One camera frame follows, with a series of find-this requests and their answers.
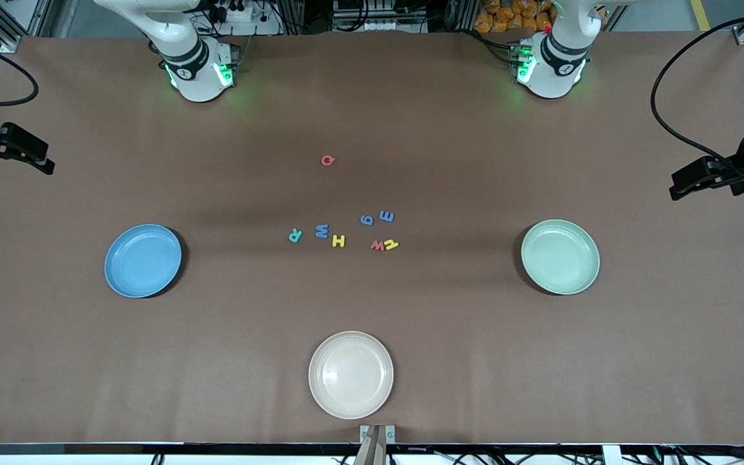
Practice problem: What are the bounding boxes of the blue plate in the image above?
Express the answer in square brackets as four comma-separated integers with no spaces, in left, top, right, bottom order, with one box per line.
[104,223,183,299]

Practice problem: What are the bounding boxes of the green plate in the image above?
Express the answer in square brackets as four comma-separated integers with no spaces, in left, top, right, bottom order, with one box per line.
[520,219,601,296]

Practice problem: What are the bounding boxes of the beige plate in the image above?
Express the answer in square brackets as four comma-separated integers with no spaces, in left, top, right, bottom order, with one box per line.
[308,331,395,420]

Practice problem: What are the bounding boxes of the white power strip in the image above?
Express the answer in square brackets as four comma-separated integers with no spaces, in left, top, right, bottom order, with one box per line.
[207,0,282,36]

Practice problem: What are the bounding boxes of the orange objects pile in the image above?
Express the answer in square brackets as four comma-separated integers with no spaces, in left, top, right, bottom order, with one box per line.
[473,0,557,34]

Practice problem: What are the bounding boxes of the brown table cover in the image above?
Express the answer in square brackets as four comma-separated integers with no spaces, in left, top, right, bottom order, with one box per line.
[0,29,744,446]

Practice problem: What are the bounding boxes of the background equipment box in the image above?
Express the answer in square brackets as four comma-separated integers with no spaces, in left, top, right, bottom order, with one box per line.
[332,0,428,33]

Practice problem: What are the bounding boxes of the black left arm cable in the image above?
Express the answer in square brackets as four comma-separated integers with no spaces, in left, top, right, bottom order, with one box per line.
[651,12,744,178]

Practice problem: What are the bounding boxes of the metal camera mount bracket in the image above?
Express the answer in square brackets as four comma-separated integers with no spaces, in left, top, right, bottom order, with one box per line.
[359,424,397,465]

